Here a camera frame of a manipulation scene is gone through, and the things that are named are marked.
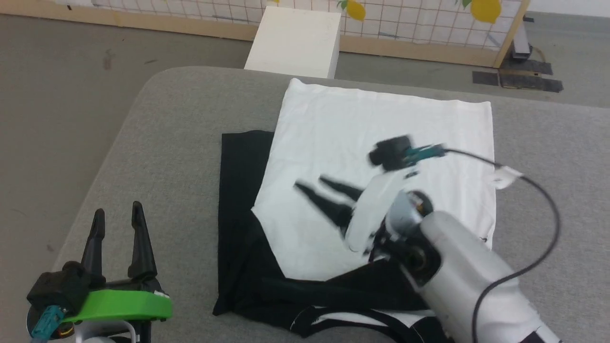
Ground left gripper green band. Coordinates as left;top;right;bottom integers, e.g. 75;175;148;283
62;201;173;343

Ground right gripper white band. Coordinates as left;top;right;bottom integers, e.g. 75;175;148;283
294;171;418;252

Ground black and white garment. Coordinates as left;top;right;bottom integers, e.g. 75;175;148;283
212;79;496;343

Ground white rectangular box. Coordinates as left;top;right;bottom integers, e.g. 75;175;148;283
244;6;342;79

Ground small black floor mat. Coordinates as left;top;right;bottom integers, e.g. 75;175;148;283
472;71;500;87

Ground long black floor mat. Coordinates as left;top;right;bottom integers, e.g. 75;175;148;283
499;73;564;93

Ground grey metal partition stand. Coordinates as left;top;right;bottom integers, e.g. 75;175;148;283
512;16;535;61

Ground black stand base plate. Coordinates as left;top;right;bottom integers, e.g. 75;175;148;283
504;57;554;76

